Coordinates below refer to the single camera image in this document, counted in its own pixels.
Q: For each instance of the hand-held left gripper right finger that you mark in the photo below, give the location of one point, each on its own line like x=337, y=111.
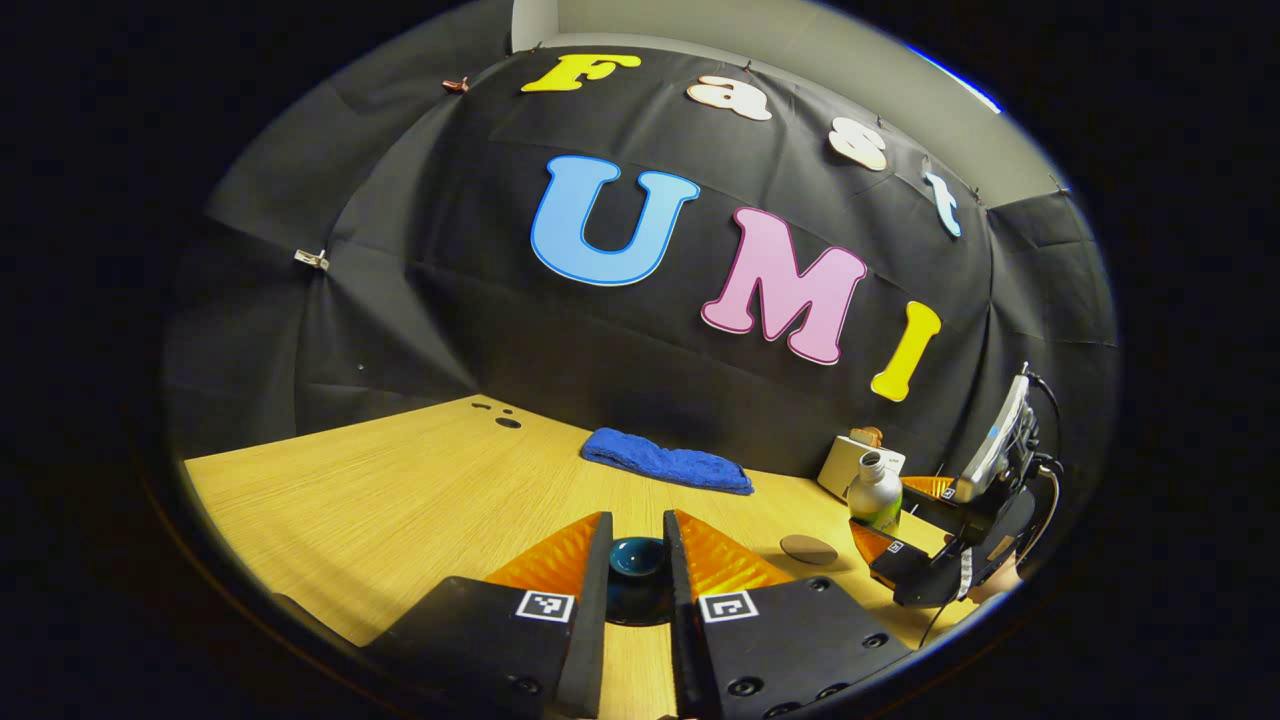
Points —
x=682, y=620

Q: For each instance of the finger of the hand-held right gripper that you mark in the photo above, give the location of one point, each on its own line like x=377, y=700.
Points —
x=915, y=575
x=935, y=487

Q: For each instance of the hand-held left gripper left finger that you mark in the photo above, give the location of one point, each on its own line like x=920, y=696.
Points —
x=595, y=600

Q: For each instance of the teal teacup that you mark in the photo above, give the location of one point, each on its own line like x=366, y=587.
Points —
x=640, y=602

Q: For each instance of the green label water bottle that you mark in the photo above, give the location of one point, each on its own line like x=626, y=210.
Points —
x=876, y=500

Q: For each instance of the teal teacup lid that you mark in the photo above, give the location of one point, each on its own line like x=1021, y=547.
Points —
x=638, y=557

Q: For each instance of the round brown coaster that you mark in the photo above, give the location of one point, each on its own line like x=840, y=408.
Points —
x=808, y=550

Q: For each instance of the toast slices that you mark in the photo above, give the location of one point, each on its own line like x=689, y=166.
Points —
x=868, y=436

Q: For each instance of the white toaster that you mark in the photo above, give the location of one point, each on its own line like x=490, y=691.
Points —
x=838, y=468

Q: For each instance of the blue towel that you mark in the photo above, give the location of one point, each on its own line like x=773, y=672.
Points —
x=665, y=463

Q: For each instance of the black backdrop cloth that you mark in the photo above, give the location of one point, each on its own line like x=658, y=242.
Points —
x=450, y=330

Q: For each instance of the silver clip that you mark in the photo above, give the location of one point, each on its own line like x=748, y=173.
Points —
x=312, y=259

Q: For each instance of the red clip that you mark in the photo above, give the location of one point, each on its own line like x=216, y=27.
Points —
x=456, y=85

